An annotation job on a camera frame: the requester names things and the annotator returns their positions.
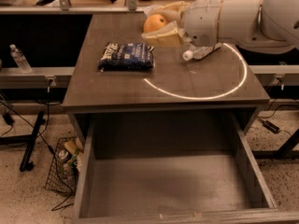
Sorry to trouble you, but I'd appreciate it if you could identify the white ceramic bowl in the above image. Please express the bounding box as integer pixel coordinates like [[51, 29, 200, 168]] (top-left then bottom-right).
[[143, 5, 160, 17]]

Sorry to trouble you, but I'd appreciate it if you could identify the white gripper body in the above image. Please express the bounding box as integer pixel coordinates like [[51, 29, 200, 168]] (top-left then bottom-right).
[[182, 0, 221, 47]]

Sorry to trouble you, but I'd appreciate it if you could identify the orange fruit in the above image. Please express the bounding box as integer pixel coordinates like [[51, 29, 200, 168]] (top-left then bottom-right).
[[143, 14, 167, 33]]

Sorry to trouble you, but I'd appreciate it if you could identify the black metal stand leg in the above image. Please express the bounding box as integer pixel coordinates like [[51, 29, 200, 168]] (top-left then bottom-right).
[[20, 111, 44, 172]]

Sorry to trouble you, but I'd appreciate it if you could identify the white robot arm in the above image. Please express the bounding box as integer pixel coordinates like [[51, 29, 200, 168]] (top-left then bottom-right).
[[141, 0, 299, 54]]

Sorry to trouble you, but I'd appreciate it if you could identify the small upright water bottle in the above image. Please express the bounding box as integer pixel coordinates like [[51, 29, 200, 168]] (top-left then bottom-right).
[[9, 44, 32, 74]]

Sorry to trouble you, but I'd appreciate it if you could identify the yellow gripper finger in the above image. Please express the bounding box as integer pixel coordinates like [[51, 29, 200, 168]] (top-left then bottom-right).
[[141, 21, 185, 48], [152, 1, 190, 22]]

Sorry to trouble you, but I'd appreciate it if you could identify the clear plastic water bottle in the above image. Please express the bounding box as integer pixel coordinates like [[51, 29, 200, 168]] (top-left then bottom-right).
[[182, 43, 221, 61]]

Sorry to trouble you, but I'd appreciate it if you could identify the dark blue chip bag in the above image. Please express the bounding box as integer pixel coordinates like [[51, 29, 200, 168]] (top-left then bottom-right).
[[98, 42, 155, 71]]

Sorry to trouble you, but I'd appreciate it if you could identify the black wire basket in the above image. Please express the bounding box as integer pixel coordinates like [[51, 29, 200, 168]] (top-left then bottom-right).
[[45, 137, 81, 195]]

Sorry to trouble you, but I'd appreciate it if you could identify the black power adapter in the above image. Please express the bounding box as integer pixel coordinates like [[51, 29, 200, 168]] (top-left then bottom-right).
[[263, 120, 279, 133]]

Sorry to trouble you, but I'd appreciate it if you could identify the metal can in basket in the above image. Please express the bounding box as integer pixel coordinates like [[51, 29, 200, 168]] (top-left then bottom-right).
[[58, 150, 70, 163]]

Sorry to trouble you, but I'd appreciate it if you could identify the open grey top drawer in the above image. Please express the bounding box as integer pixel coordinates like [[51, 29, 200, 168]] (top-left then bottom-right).
[[73, 110, 298, 224]]

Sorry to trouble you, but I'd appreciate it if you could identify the black floor cable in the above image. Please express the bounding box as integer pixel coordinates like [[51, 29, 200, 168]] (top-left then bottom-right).
[[0, 77, 75, 213]]

